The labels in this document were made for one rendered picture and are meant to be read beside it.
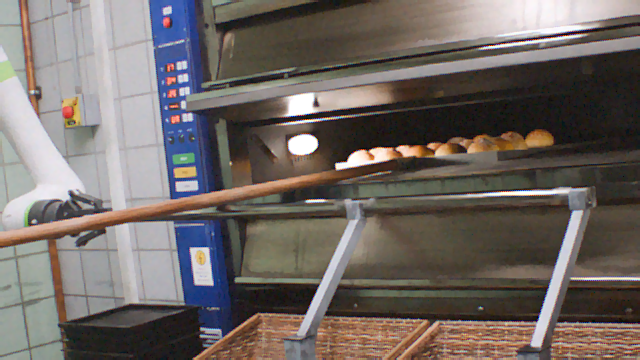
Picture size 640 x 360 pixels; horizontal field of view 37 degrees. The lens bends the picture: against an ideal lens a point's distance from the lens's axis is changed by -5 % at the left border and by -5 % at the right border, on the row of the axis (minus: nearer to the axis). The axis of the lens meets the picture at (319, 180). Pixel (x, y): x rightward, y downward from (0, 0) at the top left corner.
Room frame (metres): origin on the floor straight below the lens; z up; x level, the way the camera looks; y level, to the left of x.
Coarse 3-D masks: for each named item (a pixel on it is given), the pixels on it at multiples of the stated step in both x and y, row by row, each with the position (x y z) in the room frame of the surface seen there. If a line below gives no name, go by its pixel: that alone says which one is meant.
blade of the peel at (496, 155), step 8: (472, 152) 2.63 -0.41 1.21; (480, 152) 2.61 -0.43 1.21; (488, 152) 2.60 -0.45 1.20; (496, 152) 2.58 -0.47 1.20; (504, 152) 2.61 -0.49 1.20; (512, 152) 2.64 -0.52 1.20; (520, 152) 2.68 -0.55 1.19; (528, 152) 2.71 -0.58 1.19; (536, 152) 2.75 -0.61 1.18; (376, 160) 2.84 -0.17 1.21; (424, 160) 2.73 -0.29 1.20; (432, 160) 2.71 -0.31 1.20; (440, 160) 2.70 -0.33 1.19; (448, 160) 2.68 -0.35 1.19; (456, 160) 2.66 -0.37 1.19; (464, 160) 2.65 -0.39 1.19; (472, 160) 2.63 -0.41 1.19; (480, 160) 2.61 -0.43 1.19; (488, 160) 2.60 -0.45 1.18; (496, 160) 2.58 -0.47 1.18; (336, 168) 2.94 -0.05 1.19
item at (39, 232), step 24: (360, 168) 2.56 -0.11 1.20; (384, 168) 2.64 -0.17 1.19; (216, 192) 2.19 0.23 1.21; (240, 192) 2.23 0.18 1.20; (264, 192) 2.29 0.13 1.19; (96, 216) 1.93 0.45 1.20; (120, 216) 1.97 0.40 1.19; (144, 216) 2.02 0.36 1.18; (0, 240) 1.75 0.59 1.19; (24, 240) 1.79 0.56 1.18
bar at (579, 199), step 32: (480, 192) 1.76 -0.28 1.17; (512, 192) 1.71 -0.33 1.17; (544, 192) 1.67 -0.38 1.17; (576, 192) 1.62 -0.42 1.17; (352, 224) 1.92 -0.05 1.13; (576, 224) 1.60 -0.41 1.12; (576, 256) 1.58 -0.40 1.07; (320, 288) 1.84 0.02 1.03; (320, 320) 1.81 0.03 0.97; (544, 320) 1.50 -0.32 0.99; (288, 352) 1.77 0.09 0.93; (544, 352) 1.45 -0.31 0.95
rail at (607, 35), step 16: (608, 32) 1.81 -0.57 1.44; (624, 32) 1.79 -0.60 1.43; (496, 48) 1.97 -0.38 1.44; (512, 48) 1.95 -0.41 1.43; (528, 48) 1.92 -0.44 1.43; (544, 48) 1.90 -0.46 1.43; (384, 64) 2.15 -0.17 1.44; (400, 64) 2.12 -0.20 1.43; (416, 64) 2.10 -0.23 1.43; (432, 64) 2.07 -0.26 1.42; (272, 80) 2.37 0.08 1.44; (288, 80) 2.33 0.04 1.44; (304, 80) 2.30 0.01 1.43; (320, 80) 2.27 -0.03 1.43; (192, 96) 2.55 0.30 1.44; (208, 96) 2.50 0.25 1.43
